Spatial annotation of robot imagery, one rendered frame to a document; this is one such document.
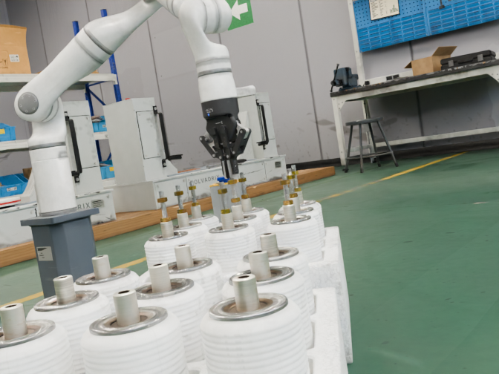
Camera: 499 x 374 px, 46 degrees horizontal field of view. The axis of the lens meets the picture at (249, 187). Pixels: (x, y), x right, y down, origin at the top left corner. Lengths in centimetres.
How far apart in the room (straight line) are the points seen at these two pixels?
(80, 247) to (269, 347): 109
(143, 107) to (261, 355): 345
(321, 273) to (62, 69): 84
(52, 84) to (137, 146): 236
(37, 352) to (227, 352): 18
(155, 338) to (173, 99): 763
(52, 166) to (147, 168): 233
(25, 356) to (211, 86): 73
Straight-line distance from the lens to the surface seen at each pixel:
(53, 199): 157
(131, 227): 356
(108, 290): 81
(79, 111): 359
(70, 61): 153
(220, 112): 118
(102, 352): 57
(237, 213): 122
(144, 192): 387
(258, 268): 67
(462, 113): 611
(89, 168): 358
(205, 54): 120
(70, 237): 155
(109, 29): 151
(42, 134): 160
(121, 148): 398
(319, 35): 677
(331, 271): 103
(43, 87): 155
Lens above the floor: 40
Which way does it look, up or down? 4 degrees down
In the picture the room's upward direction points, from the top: 9 degrees counter-clockwise
